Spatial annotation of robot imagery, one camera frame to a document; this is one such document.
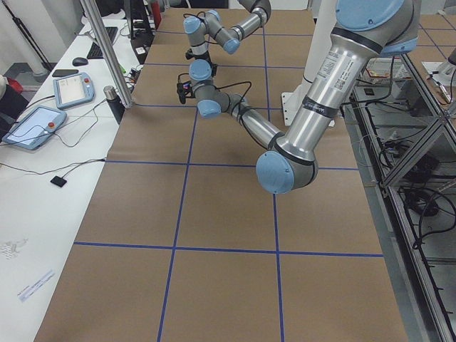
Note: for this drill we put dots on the aluminium truss frame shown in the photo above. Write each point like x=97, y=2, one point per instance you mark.
x=401, y=119

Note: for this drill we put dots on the black smartphone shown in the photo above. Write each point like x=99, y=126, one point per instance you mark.
x=59, y=73

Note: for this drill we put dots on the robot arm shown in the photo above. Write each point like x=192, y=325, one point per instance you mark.
x=363, y=30
x=198, y=27

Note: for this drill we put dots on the teach pendant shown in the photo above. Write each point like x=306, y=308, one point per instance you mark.
x=73, y=90
x=36, y=128

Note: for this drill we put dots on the black computer mouse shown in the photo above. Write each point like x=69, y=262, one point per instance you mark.
x=79, y=61

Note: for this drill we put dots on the small black square pad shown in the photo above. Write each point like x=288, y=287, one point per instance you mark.
x=58, y=181

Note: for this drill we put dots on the dark water bottle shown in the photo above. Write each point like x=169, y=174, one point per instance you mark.
x=114, y=102

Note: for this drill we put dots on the far teach pendant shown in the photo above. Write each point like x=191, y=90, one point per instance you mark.
x=73, y=90

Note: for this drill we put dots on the near teach pendant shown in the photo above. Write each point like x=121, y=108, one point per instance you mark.
x=36, y=128

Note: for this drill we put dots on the aluminium frame post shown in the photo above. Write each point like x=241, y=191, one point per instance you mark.
x=93, y=15

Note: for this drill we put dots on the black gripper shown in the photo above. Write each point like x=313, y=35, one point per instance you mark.
x=200, y=56
x=187, y=93

